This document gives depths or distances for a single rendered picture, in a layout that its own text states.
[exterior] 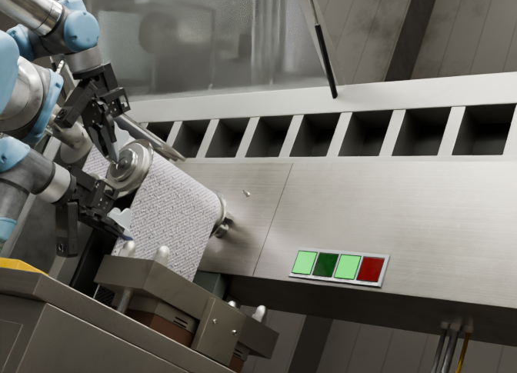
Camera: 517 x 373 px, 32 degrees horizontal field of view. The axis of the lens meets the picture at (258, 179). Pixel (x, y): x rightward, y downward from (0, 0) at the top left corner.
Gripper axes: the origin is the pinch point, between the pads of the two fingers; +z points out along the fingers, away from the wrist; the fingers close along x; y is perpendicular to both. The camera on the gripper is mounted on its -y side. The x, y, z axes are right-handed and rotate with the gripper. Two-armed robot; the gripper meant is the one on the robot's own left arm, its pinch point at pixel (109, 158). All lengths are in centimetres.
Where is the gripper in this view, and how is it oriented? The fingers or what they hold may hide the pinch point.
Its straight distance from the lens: 201.7
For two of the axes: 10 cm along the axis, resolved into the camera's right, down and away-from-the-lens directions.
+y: 6.4, -4.0, 6.6
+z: 2.7, 9.2, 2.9
